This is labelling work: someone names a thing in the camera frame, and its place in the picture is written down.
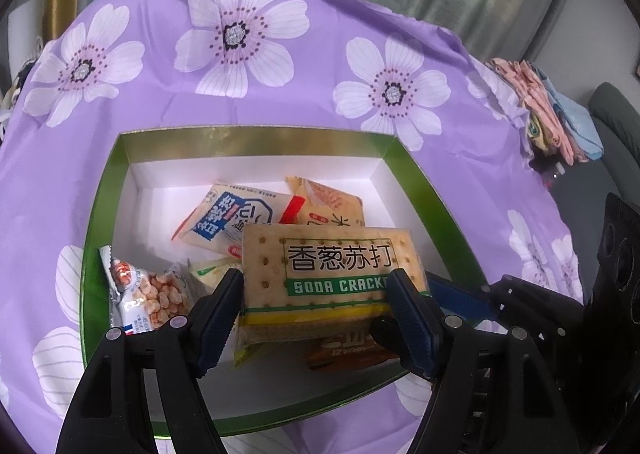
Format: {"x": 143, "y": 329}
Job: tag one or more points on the pink folded cloth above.
{"x": 530, "y": 88}

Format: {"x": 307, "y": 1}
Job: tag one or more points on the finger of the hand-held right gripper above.
{"x": 460, "y": 296}

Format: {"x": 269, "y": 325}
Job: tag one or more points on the brown orange snack packet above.
{"x": 350, "y": 354}

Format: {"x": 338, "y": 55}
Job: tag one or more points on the pale yellow snack packet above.
{"x": 215, "y": 276}

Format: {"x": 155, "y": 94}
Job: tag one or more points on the purple floral cloth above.
{"x": 280, "y": 93}

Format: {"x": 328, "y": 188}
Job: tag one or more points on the grey sofa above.
{"x": 615, "y": 133}

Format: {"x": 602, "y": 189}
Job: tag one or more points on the cracker print snack packet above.
{"x": 325, "y": 259}

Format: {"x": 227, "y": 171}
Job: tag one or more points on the peanut snack packet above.
{"x": 150, "y": 294}

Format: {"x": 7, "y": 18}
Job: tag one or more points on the green box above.
{"x": 95, "y": 244}

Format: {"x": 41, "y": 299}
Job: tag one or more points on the blue white snack packet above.
{"x": 225, "y": 219}

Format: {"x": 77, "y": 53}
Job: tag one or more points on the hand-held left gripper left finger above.
{"x": 217, "y": 324}

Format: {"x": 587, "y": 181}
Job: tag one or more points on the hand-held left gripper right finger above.
{"x": 410, "y": 324}

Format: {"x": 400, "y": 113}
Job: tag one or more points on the yellow green folded cloth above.
{"x": 536, "y": 133}

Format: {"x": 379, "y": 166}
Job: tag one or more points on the light blue folded cloth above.
{"x": 580, "y": 123}

